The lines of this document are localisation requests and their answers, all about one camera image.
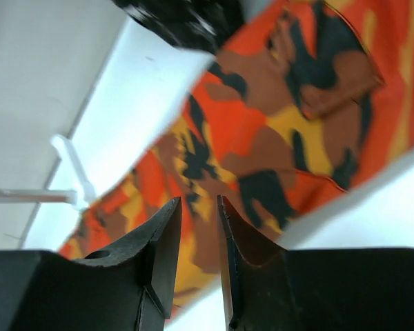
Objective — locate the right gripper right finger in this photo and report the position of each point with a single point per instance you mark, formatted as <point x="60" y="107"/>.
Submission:
<point x="251" y="272"/>

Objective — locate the black white patterned garment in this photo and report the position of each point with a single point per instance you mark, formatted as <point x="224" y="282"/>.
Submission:
<point x="192" y="24"/>

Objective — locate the orange camouflage trousers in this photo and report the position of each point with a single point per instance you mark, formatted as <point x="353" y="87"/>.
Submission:
<point x="307" y="101"/>

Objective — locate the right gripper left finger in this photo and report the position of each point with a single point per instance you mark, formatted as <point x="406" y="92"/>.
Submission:
<point x="151" y="251"/>

